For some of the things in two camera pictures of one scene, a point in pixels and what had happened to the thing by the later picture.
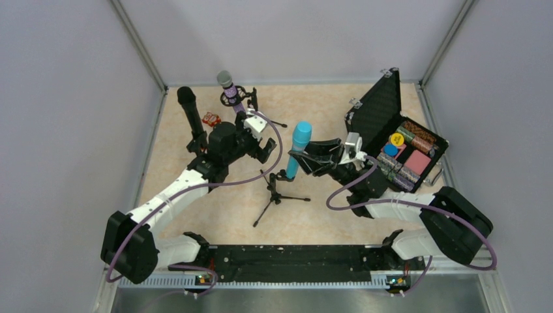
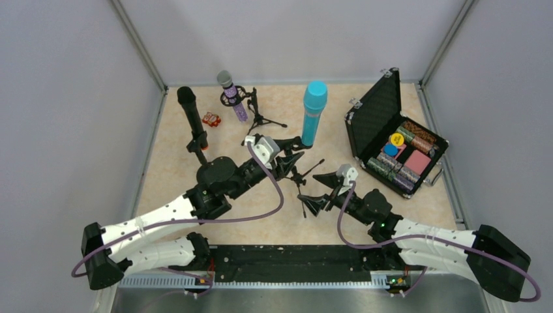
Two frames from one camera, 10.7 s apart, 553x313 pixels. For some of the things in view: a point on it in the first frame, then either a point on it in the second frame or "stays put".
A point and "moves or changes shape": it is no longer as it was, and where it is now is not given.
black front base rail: (296, 263) stays put
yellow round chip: (396, 139) stays put
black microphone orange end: (186, 96) stays put
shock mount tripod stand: (242, 92) stays put
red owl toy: (211, 119) stays put
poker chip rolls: (394, 171) stays put
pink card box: (417, 162) stays put
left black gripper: (254, 141) -> (280, 162)
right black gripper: (333, 157) -> (332, 197)
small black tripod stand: (276, 197) -> (294, 143)
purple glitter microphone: (224, 78) stays put
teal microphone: (301, 135) moves or changes shape
